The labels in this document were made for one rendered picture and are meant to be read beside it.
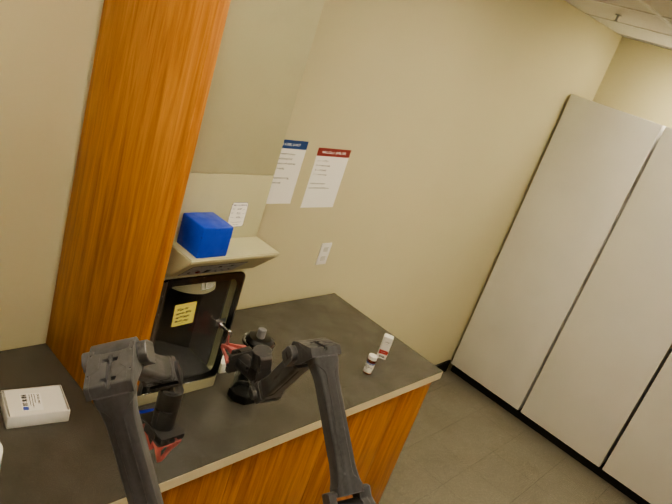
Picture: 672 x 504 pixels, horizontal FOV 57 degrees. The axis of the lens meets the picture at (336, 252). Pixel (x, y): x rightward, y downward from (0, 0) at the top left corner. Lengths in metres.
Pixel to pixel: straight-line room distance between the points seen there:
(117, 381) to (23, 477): 0.79
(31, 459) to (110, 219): 0.66
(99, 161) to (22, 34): 0.37
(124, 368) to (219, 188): 0.81
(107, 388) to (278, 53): 1.02
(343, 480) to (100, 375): 0.60
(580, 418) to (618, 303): 0.82
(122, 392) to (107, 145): 0.93
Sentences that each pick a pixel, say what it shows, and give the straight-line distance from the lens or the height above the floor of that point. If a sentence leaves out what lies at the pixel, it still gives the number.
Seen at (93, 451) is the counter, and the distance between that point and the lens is 1.89.
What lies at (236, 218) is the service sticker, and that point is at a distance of 1.85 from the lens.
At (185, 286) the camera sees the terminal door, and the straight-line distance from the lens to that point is 1.84.
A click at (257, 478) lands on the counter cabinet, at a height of 0.74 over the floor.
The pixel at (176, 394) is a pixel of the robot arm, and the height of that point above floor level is 1.29.
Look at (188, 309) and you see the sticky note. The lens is 1.90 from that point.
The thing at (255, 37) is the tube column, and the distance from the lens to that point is 1.67.
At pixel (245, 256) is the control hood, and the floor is 1.51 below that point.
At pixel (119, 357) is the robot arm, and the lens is 1.10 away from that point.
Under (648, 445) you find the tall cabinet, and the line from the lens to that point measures 4.46.
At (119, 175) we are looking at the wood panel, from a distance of 1.78.
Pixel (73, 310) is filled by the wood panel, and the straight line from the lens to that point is 2.07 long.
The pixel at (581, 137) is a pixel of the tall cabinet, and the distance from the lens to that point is 4.34.
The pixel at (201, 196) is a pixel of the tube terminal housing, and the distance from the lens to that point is 1.74.
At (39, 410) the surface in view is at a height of 0.98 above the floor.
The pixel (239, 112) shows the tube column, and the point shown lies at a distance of 1.71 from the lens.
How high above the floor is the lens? 2.20
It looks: 20 degrees down
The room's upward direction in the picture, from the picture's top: 19 degrees clockwise
